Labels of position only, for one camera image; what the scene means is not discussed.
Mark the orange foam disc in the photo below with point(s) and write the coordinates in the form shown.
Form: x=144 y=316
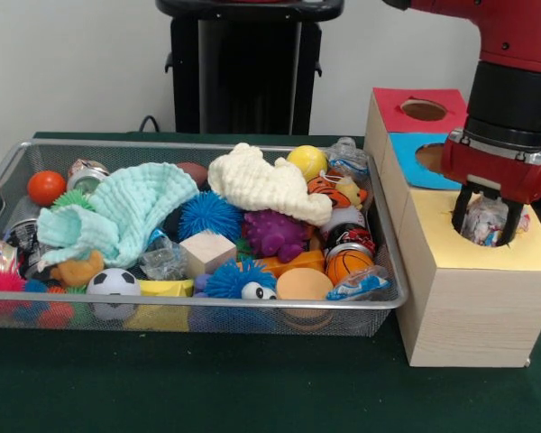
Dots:
x=304 y=284

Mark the toy basketball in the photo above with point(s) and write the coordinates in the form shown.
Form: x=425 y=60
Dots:
x=349 y=266

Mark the plain yellow ball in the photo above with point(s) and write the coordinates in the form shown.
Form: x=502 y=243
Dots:
x=307 y=160

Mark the mint green cloth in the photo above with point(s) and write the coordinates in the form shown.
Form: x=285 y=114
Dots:
x=131 y=203

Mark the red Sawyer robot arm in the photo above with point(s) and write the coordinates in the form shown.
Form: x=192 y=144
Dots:
x=514 y=67

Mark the small orange ball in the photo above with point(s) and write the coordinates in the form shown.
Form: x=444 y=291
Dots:
x=46 y=187

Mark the tan teddy bear plush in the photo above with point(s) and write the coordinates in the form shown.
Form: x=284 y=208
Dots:
x=79 y=270

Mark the blue spiky ball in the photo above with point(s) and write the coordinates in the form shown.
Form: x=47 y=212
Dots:
x=209 y=215

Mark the toy soccer ball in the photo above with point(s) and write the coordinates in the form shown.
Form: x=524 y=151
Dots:
x=113 y=282

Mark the dark green table cloth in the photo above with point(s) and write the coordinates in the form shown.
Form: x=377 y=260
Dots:
x=207 y=388

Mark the brown toy football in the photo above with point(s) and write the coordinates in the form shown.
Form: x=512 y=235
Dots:
x=194 y=172

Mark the orange toy vehicle with wheels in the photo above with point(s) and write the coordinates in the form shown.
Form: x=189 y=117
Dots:
x=297 y=261

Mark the white cloth with colourful shapes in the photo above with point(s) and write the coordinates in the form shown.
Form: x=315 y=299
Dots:
x=484 y=221

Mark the wooden box with three holes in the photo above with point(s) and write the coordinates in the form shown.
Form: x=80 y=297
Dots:
x=469 y=315

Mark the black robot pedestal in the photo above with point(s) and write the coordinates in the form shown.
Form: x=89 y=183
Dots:
x=234 y=67

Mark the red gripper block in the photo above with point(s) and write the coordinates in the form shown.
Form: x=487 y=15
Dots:
x=496 y=171

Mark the toy baseball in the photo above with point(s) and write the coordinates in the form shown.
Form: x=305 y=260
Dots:
x=347 y=218

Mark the cream waffle cloth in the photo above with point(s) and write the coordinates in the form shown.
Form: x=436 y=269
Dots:
x=261 y=180

